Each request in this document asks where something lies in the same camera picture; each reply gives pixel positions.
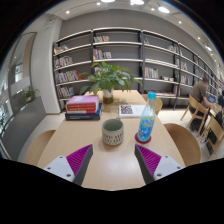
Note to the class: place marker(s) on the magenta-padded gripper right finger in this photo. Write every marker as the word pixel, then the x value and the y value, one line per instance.
pixel 165 165

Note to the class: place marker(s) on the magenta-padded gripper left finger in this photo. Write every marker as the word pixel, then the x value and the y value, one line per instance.
pixel 63 165

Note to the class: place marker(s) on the clear bottle with blue cap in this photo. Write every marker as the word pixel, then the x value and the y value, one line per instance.
pixel 146 123

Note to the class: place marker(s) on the wooden chair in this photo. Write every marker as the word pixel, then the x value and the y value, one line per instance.
pixel 216 125
pixel 38 148
pixel 181 143
pixel 196 108
pixel 158 104

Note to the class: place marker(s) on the flat round red coaster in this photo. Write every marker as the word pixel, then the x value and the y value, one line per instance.
pixel 136 137

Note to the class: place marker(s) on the dark blue book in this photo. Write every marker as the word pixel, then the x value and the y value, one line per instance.
pixel 81 117

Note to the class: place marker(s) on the red book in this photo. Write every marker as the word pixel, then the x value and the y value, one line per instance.
pixel 81 111

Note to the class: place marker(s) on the beige patterned mug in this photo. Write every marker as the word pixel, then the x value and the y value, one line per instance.
pixel 112 136

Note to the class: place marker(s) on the white book with patterned cover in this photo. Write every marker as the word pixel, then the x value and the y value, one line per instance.
pixel 135 111

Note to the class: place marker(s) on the pink-covered book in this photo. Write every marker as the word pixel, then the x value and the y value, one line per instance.
pixel 83 99

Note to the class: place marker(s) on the small potted plant by window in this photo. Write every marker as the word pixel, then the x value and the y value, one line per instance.
pixel 30 94

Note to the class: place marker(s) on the person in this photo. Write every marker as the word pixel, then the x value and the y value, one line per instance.
pixel 199 91
pixel 221 100

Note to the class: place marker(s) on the green potted plant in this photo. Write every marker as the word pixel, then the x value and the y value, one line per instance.
pixel 108 78

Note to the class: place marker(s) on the grey shelf unit with books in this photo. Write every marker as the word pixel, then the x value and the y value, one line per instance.
pixel 116 60

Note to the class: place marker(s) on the round ceiling lights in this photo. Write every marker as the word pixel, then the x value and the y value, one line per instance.
pixel 163 9

